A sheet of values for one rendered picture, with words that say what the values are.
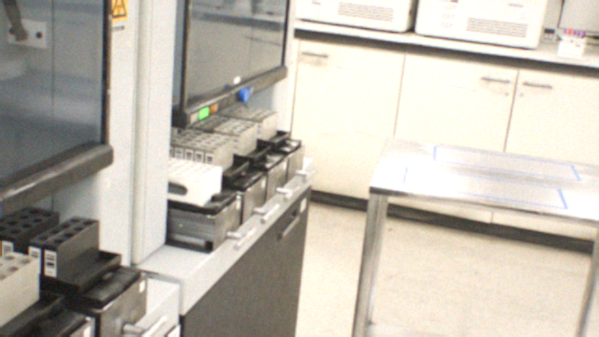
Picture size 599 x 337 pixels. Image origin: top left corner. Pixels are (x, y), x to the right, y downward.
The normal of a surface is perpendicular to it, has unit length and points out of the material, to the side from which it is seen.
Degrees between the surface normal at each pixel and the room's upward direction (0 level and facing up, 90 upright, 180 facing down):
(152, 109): 90
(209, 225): 90
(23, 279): 90
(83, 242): 90
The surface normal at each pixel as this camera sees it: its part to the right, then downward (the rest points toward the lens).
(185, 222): -0.28, 0.26
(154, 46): 0.96, 0.17
